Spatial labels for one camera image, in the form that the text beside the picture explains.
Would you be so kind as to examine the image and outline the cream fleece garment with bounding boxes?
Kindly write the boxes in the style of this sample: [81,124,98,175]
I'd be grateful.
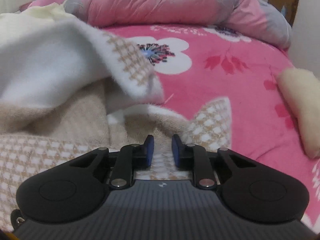
[1,3,76,21]

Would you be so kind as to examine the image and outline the pink floral bed sheet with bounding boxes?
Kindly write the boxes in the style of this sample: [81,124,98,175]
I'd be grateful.
[107,25,319,232]

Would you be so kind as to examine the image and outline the folded cream garment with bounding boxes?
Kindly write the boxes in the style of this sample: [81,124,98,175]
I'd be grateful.
[277,68,319,159]

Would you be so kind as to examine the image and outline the pink grey floral duvet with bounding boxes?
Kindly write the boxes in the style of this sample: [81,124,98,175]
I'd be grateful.
[33,0,291,49]

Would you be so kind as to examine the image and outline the beige white checked knit jacket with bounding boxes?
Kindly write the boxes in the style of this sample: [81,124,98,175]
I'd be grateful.
[1,20,232,231]

